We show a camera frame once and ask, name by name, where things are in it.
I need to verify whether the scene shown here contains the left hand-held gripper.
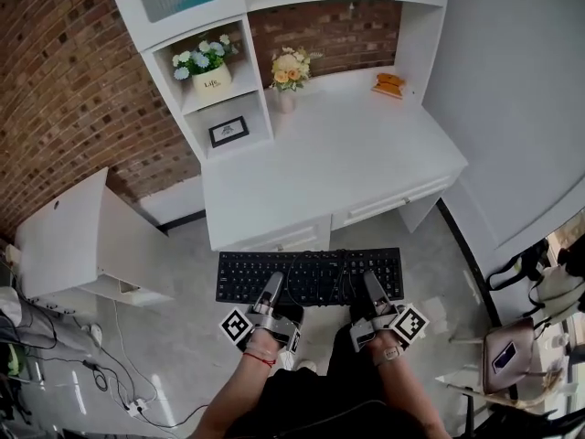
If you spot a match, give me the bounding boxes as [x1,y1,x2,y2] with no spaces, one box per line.
[218,271,305,354]

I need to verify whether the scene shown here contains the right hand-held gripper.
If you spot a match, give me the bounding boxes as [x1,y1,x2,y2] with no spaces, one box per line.
[349,270,431,352]

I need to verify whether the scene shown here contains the black keyboard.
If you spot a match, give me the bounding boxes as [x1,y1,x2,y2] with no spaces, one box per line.
[215,247,406,306]

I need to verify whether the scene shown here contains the person's right forearm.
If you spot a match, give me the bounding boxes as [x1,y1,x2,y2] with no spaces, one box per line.
[369,336,453,439]

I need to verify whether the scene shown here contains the person's left forearm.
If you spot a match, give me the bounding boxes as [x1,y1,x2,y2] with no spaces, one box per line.
[186,334,282,439]

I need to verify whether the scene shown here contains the beige wristwatch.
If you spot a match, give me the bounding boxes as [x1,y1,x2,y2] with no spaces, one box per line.
[372,344,406,366]

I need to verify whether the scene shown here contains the wide white table drawer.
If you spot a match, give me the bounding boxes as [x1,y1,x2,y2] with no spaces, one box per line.
[335,178,453,228]

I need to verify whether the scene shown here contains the person's black clothing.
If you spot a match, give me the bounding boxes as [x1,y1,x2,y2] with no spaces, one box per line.
[218,325,431,439]

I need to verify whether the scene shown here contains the smartphone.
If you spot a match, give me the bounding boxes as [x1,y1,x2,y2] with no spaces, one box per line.
[491,340,517,370]

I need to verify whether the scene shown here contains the brown padded chair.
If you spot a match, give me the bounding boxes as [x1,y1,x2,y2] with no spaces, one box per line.
[433,317,566,411]

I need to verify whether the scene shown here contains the white power strip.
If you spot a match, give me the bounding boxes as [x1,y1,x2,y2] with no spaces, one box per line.
[125,398,152,418]

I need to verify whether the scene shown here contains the white tote bag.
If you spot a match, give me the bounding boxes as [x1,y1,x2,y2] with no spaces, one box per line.
[525,262,585,327]

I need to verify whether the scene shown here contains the black garment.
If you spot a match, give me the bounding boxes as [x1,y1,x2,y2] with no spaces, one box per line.
[555,233,585,273]

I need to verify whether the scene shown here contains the orange ornament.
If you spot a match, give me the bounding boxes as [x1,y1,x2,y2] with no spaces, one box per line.
[370,72,407,100]

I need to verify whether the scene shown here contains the blue flowers in cream pot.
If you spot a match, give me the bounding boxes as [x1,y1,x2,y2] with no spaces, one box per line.
[171,33,239,107]

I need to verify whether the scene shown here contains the yellow flower bouquet in vase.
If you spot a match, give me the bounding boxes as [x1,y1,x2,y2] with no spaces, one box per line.
[268,46,324,114]

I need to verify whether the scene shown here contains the black equipment pile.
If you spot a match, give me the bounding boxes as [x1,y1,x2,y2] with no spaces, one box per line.
[0,340,42,439]

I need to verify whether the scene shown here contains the red string bracelet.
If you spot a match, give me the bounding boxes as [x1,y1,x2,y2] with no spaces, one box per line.
[241,350,278,369]

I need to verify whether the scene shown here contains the white power cable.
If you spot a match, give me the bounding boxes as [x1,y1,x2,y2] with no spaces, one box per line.
[112,299,159,406]

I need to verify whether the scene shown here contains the black strap bag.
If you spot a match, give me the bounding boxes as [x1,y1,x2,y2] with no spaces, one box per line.
[484,240,549,292]

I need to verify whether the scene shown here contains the black picture frame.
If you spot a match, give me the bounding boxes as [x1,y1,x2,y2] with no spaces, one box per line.
[207,115,250,149]

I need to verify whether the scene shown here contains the black adapter cable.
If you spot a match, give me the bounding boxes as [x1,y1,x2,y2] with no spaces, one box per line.
[27,349,138,406]

